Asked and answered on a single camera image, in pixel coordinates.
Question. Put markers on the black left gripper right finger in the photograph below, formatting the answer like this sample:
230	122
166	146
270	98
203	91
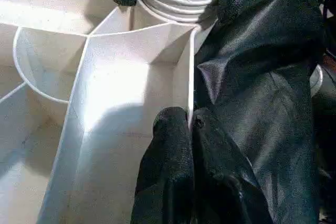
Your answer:
226	182

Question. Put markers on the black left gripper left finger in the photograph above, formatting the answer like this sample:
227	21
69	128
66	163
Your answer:
165	177

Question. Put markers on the white plastic table top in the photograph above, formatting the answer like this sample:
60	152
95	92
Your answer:
121	77

